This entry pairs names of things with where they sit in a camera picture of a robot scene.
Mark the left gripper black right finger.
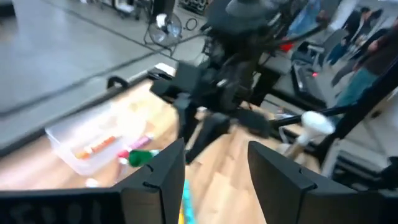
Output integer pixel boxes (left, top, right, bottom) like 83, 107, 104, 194
248, 141, 354, 224

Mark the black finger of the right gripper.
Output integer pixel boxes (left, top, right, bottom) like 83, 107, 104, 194
185, 113, 231, 163
174, 102, 200, 144

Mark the black floor fan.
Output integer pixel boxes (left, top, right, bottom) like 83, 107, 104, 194
143, 12, 184, 57

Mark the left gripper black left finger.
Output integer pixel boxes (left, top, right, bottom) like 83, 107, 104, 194
113, 139, 187, 224

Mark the clear plastic bin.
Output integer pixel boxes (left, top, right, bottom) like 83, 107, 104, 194
44, 101, 156, 177

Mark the orange whiteboard marker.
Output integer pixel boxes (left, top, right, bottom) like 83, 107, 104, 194
73, 135, 118, 161

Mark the cyan highlighter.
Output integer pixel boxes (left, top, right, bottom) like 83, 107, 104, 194
181, 179, 197, 224

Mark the person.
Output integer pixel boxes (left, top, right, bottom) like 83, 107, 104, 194
331, 18, 398, 108
326, 6, 385, 68

